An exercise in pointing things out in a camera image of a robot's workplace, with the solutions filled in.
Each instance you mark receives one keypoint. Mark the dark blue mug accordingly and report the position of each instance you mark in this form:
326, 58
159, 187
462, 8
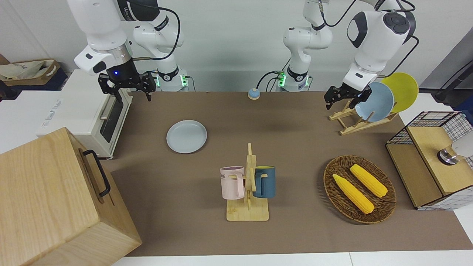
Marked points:
266, 183

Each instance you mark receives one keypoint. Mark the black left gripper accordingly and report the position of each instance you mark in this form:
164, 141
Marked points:
351, 89

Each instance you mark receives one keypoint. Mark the yellow plate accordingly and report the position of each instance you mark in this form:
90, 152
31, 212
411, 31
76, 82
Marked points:
404, 88

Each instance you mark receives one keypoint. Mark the gray round plate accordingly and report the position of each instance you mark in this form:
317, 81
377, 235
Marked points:
186, 136

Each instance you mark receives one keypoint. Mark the black stand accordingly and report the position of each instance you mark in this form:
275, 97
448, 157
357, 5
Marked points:
454, 79

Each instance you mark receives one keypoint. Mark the light blue plate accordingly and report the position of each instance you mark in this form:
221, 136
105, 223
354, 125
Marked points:
377, 103

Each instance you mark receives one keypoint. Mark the pink mug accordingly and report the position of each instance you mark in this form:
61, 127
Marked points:
229, 188

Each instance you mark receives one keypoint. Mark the wooden drawer cabinet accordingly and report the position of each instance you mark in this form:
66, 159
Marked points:
44, 203

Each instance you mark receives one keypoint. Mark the white toaster oven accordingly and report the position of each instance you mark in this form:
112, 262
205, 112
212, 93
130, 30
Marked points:
74, 111

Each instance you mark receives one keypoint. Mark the brown wicker basket tray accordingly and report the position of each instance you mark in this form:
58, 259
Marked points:
384, 207

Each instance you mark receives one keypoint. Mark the long yellow corn cob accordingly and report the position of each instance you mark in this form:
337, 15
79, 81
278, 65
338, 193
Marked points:
353, 194

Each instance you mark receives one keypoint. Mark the short yellow corn cob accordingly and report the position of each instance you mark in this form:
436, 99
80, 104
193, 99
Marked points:
369, 181

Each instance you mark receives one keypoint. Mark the brown cardboard box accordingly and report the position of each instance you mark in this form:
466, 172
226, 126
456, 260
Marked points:
50, 75

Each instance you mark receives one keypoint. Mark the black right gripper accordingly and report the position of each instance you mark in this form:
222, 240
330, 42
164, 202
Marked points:
122, 72

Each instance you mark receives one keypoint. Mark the wooden mug tree stand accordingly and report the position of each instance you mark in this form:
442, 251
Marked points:
247, 214

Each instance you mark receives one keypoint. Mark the dark storage crate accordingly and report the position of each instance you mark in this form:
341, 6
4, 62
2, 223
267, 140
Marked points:
59, 83

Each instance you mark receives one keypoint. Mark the wooden plate rack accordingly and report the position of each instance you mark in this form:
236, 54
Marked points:
354, 130

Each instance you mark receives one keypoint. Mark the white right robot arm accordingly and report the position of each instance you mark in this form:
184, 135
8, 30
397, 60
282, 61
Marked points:
99, 22

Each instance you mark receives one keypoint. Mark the beige bag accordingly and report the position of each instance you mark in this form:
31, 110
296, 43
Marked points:
22, 70

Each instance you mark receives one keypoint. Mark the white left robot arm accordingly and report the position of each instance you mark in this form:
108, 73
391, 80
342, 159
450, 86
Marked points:
373, 37

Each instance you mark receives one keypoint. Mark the blue service bell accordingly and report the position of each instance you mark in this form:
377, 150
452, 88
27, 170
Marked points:
254, 94

